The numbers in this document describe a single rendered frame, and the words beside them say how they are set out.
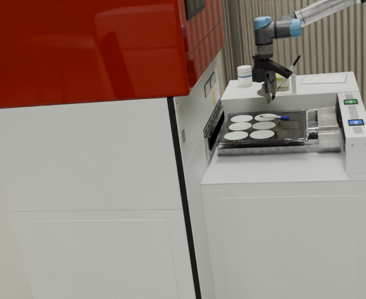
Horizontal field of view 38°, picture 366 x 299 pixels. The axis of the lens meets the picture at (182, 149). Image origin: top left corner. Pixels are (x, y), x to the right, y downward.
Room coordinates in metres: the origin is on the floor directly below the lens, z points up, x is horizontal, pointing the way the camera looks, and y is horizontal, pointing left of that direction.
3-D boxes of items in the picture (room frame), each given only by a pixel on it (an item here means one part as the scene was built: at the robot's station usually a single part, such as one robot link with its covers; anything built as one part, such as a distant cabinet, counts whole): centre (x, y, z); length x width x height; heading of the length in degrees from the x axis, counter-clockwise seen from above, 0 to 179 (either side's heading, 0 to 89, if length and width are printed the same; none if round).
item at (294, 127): (2.14, -0.36, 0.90); 0.34 x 0.34 x 0.01; 75
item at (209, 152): (2.18, -0.15, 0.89); 0.44 x 0.02 x 0.10; 165
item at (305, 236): (2.18, -0.48, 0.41); 0.96 x 0.64 x 0.82; 165
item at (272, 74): (2.23, -0.40, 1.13); 0.09 x 0.08 x 0.12; 57
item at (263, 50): (2.22, -0.40, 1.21); 0.08 x 0.08 x 0.05
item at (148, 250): (2.10, 0.23, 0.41); 0.82 x 0.70 x 0.82; 165
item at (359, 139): (1.98, -0.69, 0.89); 0.55 x 0.09 x 0.14; 165
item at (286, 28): (2.22, -0.51, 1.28); 0.11 x 0.11 x 0.08; 79
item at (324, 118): (2.08, -0.62, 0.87); 0.36 x 0.08 x 0.03; 165
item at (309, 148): (2.00, -0.39, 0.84); 0.50 x 0.02 x 0.03; 75
